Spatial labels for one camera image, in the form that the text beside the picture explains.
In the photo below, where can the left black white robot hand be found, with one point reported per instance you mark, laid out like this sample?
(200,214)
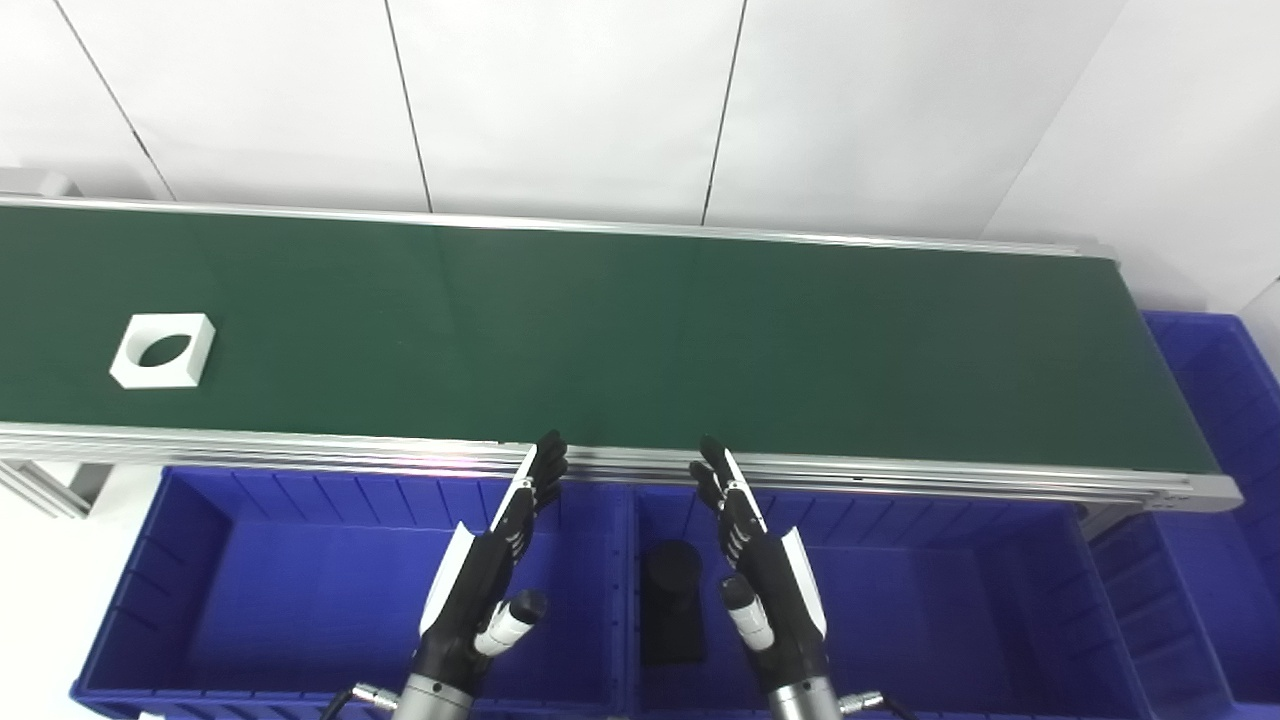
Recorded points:
(470,585)

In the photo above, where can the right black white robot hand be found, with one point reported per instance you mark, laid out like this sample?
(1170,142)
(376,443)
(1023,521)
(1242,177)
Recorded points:
(785,600)

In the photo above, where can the white square part with hole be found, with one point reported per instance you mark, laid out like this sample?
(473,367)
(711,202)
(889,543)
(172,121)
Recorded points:
(135,372)

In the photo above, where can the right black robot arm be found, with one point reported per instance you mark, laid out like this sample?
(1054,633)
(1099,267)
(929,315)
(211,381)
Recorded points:
(803,702)

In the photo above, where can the black cylindrical part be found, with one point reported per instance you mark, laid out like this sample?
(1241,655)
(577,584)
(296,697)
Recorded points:
(672,620)

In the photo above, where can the blue plastic bin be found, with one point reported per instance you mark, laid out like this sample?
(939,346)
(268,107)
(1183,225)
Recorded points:
(920,620)
(1230,560)
(280,600)

